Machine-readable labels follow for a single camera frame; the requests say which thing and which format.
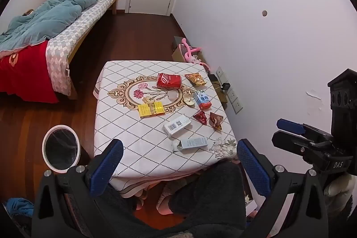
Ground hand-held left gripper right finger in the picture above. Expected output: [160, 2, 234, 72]
[237, 138, 330, 238]

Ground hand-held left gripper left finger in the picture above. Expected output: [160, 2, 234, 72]
[31, 139, 125, 238]

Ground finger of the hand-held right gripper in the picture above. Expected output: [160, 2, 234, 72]
[272, 130, 328, 164]
[277, 119, 333, 141]

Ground white round waste bin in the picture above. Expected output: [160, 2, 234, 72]
[42, 125, 90, 174]

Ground brown small wrapper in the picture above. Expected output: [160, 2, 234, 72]
[209, 112, 224, 131]

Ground white and blue box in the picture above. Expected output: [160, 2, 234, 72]
[171, 137, 209, 154]

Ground yellow box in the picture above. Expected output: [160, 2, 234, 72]
[138, 102, 164, 118]

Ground red small wrapper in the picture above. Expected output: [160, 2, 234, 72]
[193, 110, 208, 125]

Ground white barcode box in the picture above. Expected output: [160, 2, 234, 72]
[162, 116, 193, 139]

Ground blue milk carton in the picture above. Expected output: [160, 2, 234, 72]
[193, 90, 212, 110]

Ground red drink can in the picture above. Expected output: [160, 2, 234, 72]
[156, 72, 182, 89]

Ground orange snack packet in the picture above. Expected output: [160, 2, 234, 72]
[185, 73, 207, 86]

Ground person's right hand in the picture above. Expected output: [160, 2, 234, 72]
[324, 171, 357, 217]

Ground patterned tablecloth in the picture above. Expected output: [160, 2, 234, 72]
[93, 60, 238, 198]

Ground pink slippers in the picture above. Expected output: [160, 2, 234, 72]
[137, 182, 185, 216]

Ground blue clothes pile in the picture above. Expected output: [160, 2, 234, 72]
[6, 197, 34, 218]

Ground pink toy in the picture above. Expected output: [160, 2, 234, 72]
[178, 38, 211, 69]

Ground red blanket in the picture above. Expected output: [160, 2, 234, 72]
[0, 41, 59, 103]

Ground checked bed sheet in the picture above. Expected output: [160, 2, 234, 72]
[46, 0, 115, 96]

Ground cardboard box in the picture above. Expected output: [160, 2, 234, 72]
[171, 36, 207, 63]

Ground wooden bed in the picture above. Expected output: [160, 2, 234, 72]
[0, 0, 125, 100]

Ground blue quilt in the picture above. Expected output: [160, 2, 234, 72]
[0, 0, 100, 52]

